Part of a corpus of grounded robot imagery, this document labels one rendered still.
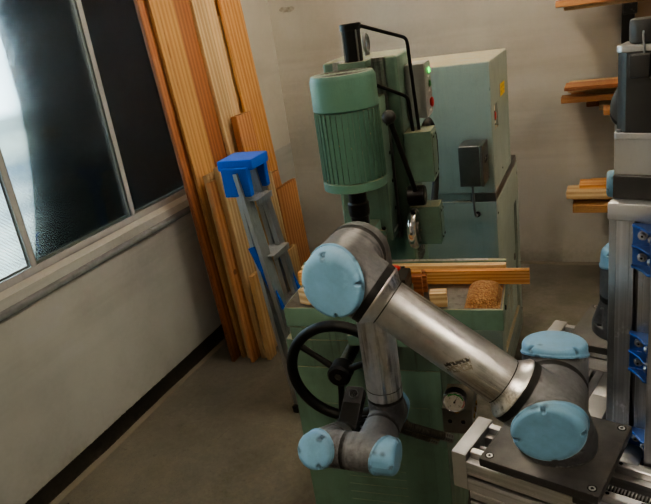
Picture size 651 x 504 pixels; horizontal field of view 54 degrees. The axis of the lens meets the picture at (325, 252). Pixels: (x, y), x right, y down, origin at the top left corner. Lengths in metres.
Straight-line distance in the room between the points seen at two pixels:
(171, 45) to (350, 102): 1.67
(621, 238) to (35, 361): 2.12
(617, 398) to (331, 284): 0.71
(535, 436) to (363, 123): 0.91
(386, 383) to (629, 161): 0.62
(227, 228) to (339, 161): 1.58
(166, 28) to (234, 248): 1.08
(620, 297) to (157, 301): 2.33
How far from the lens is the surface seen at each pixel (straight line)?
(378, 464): 1.28
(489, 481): 1.42
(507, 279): 1.81
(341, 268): 1.04
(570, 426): 1.10
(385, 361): 1.30
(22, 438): 2.74
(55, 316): 2.76
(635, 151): 1.30
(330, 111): 1.67
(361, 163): 1.69
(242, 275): 3.26
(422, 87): 1.97
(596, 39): 3.91
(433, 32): 4.02
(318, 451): 1.29
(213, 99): 3.45
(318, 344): 1.84
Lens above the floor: 1.66
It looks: 20 degrees down
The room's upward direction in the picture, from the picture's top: 9 degrees counter-clockwise
